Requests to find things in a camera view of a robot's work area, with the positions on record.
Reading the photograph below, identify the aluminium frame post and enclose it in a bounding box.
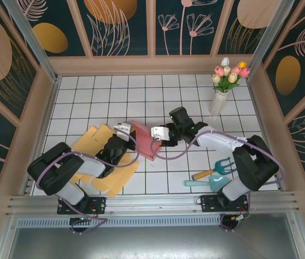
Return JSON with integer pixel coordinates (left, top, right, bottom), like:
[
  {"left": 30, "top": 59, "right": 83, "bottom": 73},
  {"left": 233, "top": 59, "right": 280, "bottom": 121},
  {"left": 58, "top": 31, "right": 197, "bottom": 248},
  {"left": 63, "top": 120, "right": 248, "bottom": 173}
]
[
  {"left": 245, "top": 0, "right": 296, "bottom": 79},
  {"left": 1, "top": 0, "right": 61, "bottom": 81}
]

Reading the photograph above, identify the black round cable port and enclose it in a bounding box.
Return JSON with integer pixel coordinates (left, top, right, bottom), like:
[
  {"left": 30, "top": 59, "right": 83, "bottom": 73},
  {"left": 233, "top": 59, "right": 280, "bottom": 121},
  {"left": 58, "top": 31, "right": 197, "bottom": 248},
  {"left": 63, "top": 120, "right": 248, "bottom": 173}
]
[
  {"left": 219, "top": 214, "right": 250, "bottom": 232},
  {"left": 68, "top": 217, "right": 94, "bottom": 235}
]

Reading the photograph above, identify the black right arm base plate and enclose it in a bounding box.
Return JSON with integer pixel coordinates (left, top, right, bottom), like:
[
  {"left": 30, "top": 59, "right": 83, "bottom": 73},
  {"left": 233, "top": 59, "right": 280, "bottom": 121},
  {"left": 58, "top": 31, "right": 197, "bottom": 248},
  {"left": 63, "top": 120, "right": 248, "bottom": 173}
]
[{"left": 200, "top": 194, "right": 249, "bottom": 214}]

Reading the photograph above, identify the pink paper box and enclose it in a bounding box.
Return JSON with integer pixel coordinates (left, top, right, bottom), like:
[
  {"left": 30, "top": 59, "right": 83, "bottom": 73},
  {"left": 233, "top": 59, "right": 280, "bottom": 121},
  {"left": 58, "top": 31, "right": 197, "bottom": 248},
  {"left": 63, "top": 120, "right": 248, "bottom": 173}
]
[{"left": 129, "top": 120, "right": 162, "bottom": 162}]

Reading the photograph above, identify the artificial tulip bouquet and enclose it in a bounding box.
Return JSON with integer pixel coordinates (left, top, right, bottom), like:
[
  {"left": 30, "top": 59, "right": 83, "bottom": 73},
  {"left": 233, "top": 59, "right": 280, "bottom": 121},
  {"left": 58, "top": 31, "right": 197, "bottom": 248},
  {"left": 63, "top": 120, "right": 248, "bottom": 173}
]
[{"left": 212, "top": 57, "right": 251, "bottom": 94}]

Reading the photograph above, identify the white ribbed vase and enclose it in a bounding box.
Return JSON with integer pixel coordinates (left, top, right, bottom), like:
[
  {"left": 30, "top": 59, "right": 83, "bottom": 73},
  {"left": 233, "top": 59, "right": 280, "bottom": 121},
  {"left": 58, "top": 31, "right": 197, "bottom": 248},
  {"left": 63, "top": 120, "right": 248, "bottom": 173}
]
[{"left": 209, "top": 91, "right": 228, "bottom": 117}]

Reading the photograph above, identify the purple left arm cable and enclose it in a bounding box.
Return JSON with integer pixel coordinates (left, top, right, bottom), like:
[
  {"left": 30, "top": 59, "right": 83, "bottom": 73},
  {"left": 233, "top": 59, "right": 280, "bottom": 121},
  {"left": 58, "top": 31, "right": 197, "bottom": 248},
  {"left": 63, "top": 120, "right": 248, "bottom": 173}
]
[{"left": 36, "top": 132, "right": 141, "bottom": 234}]

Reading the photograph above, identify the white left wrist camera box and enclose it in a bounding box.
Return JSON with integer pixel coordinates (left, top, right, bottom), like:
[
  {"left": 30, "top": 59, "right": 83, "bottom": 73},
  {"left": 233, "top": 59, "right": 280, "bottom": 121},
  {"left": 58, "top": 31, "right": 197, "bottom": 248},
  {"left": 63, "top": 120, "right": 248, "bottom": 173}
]
[{"left": 114, "top": 122, "right": 133, "bottom": 141}]

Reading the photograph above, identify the light blue toy shovel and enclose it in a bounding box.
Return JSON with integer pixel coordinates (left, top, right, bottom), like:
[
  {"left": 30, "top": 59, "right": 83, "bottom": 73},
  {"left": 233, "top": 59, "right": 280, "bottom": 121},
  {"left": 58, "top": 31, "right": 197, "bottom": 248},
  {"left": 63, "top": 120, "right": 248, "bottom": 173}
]
[{"left": 184, "top": 174, "right": 230, "bottom": 193}]

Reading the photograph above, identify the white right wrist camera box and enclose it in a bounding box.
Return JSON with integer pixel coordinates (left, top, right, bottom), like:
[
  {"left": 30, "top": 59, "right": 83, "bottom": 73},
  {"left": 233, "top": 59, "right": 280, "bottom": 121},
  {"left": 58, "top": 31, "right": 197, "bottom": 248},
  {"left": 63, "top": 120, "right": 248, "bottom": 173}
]
[{"left": 151, "top": 126, "right": 172, "bottom": 141}]

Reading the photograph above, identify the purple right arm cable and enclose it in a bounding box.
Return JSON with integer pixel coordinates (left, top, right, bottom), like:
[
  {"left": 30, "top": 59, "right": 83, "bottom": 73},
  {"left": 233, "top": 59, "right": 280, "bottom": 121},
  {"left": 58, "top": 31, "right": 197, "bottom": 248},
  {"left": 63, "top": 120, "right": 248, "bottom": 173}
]
[{"left": 151, "top": 129, "right": 282, "bottom": 233}]

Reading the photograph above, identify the aluminium side rail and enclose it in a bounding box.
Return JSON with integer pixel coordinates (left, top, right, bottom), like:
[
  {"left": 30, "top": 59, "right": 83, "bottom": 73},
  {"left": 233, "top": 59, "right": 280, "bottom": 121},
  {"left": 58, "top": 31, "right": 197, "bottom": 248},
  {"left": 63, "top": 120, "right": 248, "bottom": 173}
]
[
  {"left": 20, "top": 76, "right": 61, "bottom": 196},
  {"left": 246, "top": 76, "right": 287, "bottom": 191}
]

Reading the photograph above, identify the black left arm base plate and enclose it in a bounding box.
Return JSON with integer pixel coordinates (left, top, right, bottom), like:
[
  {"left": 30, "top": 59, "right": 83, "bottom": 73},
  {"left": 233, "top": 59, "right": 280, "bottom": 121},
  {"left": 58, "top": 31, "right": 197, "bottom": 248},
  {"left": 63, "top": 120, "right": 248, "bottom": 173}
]
[{"left": 57, "top": 196, "right": 107, "bottom": 215}]

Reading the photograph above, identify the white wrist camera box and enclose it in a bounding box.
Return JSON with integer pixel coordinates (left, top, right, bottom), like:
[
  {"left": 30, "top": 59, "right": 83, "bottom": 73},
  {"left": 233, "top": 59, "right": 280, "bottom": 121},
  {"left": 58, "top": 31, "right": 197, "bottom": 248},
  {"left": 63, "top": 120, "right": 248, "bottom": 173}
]
[
  {"left": 114, "top": 122, "right": 133, "bottom": 141},
  {"left": 151, "top": 126, "right": 172, "bottom": 141}
]

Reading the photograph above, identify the aluminium mounting rail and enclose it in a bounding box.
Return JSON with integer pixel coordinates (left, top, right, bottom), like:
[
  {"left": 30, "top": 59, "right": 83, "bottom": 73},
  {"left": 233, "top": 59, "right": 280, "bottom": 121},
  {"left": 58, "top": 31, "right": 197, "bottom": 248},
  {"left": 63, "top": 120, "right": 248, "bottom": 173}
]
[{"left": 5, "top": 192, "right": 300, "bottom": 216}]

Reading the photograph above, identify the grey slotted cable duct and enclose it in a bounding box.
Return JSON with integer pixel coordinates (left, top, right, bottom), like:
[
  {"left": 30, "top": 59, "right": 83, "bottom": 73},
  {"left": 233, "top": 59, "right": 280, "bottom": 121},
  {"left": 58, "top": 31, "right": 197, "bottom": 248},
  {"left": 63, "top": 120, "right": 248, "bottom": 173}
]
[{"left": 16, "top": 215, "right": 222, "bottom": 228}]

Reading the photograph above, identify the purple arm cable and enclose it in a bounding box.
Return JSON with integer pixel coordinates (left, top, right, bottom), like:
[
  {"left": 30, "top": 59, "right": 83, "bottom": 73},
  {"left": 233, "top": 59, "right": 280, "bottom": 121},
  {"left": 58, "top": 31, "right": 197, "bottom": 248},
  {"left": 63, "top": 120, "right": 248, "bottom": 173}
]
[
  {"left": 36, "top": 132, "right": 141, "bottom": 234},
  {"left": 151, "top": 129, "right": 282, "bottom": 233}
]

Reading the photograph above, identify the yellow paper box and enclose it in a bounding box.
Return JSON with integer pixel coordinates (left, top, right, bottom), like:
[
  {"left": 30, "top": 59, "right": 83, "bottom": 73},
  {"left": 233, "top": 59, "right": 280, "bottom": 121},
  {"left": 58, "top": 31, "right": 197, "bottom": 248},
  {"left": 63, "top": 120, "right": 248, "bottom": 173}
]
[{"left": 71, "top": 124, "right": 140, "bottom": 197}]

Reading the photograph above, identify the teal rake with wooden handle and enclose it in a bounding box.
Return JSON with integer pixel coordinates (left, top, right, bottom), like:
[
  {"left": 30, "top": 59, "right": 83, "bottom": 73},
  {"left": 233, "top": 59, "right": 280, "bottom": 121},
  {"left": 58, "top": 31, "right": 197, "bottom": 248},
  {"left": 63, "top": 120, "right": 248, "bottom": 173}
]
[{"left": 191, "top": 159, "right": 235, "bottom": 181}]

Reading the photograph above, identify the grey metal sheet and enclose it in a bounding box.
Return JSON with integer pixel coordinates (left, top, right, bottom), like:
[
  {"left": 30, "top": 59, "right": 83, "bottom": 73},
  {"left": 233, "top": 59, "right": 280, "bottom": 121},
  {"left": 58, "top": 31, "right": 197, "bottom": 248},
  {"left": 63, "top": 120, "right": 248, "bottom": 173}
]
[{"left": 0, "top": 215, "right": 305, "bottom": 259}]

